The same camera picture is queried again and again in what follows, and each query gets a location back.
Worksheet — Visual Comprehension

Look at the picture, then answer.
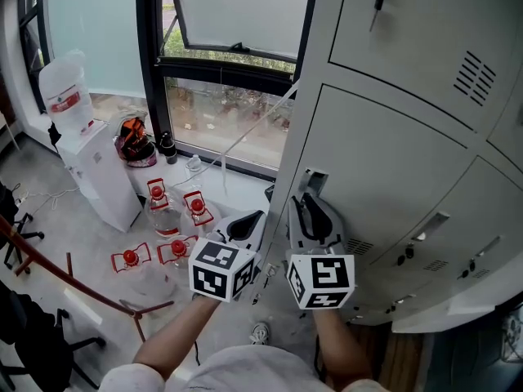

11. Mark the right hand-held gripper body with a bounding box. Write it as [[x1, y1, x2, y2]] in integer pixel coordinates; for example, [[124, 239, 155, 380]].
[[285, 240, 356, 311]]

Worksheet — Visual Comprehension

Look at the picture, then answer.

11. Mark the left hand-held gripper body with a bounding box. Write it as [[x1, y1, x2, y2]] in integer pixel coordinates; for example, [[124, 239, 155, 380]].
[[188, 226, 263, 304]]

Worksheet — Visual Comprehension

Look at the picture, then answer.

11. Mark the grey metal locker door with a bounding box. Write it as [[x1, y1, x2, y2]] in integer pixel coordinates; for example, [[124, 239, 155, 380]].
[[281, 82, 480, 267]]

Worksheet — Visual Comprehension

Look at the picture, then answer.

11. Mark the person's left forearm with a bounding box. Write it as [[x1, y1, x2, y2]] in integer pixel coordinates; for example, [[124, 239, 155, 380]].
[[132, 293, 222, 381]]

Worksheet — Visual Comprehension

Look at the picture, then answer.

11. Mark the person's right forearm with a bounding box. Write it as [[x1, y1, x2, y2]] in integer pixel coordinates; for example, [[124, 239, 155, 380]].
[[312, 308, 373, 384]]

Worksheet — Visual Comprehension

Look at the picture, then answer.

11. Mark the open frosted window sash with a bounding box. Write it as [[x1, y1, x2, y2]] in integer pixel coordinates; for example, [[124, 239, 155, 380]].
[[168, 0, 315, 61]]

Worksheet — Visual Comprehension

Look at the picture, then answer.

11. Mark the grey metal locker cabinet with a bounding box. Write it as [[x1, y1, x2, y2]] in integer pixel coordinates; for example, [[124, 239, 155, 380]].
[[251, 0, 523, 334]]

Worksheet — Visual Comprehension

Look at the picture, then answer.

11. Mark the small clear plastic bottle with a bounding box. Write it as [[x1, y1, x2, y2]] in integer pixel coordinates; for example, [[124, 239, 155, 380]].
[[185, 154, 204, 181]]

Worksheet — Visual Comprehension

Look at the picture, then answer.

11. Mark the person's white sneaker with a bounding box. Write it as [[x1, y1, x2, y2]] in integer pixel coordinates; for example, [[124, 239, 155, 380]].
[[248, 321, 271, 346]]

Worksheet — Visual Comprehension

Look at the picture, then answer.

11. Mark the black flask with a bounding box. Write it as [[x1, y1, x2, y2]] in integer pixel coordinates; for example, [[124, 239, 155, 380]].
[[159, 131, 179, 166]]

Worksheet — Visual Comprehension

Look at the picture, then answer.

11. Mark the person's white shirt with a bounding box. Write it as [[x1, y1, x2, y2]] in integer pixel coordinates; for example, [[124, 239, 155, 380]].
[[97, 344, 391, 392]]

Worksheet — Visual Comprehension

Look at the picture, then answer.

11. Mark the orange and black helmet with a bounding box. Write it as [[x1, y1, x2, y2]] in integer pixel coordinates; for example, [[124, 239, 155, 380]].
[[114, 116, 159, 168]]

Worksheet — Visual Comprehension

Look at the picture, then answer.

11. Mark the white water dispenser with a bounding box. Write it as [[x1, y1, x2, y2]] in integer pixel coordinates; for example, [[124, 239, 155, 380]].
[[54, 118, 143, 234]]

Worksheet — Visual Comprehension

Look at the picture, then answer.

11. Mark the red-brown metal stand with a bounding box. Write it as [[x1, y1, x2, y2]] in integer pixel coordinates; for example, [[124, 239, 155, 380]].
[[0, 214, 176, 343]]

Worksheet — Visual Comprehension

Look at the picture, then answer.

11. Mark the black office chair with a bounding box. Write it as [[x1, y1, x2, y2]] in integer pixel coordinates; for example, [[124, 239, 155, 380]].
[[0, 180, 46, 277], [0, 279, 108, 391]]

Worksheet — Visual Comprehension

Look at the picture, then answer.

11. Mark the large clear water jug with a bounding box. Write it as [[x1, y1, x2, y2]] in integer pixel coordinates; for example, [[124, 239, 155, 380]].
[[38, 49, 96, 138]]

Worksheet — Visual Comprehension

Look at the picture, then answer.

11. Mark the clear bottle with red handle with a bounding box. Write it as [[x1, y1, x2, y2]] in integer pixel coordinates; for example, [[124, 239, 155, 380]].
[[110, 242, 177, 300], [156, 234, 199, 270], [179, 189, 216, 237], [145, 177, 181, 237]]

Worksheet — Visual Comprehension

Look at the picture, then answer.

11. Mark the white cord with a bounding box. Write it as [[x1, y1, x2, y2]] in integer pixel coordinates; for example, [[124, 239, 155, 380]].
[[171, 78, 301, 196]]

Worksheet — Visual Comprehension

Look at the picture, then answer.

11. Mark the white floor cable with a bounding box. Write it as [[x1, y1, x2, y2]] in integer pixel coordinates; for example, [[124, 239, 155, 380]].
[[15, 184, 81, 212]]

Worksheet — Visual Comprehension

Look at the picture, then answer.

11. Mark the black window frame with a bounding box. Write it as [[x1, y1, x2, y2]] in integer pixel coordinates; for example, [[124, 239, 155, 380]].
[[135, 0, 320, 181]]

